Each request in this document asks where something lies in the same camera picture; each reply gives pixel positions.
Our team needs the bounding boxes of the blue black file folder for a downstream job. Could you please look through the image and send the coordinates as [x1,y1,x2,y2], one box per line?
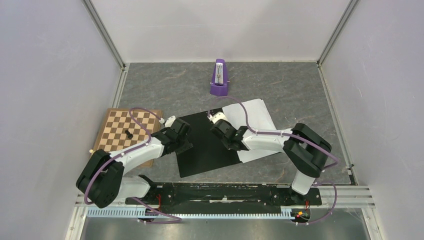
[176,111,241,178]

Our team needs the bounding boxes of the white paper sheets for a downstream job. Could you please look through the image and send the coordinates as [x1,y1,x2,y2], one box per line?
[222,98,277,163]

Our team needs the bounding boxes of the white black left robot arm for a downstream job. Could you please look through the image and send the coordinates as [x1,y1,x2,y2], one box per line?
[76,116,193,209]

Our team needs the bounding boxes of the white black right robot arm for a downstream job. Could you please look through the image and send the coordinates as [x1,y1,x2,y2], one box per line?
[210,119,338,204]

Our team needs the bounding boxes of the black chess piece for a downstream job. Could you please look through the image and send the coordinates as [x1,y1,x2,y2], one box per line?
[124,130,134,139]

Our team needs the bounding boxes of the purple metronome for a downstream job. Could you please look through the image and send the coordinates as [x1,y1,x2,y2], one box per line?
[209,58,229,97]

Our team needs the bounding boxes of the wooden chessboard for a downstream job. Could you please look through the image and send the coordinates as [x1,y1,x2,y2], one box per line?
[90,108,163,153]

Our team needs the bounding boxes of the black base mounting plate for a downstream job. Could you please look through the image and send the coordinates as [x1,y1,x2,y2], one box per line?
[137,174,319,212]

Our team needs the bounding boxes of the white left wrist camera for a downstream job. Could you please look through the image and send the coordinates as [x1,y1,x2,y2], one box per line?
[159,115,177,128]

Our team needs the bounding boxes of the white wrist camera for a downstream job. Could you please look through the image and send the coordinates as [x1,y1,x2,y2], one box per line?
[159,115,177,128]
[207,111,229,124]

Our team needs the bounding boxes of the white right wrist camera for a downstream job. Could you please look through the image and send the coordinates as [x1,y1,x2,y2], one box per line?
[207,111,229,124]

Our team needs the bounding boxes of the aluminium frame rail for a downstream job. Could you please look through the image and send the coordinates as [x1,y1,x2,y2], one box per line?
[71,185,377,220]

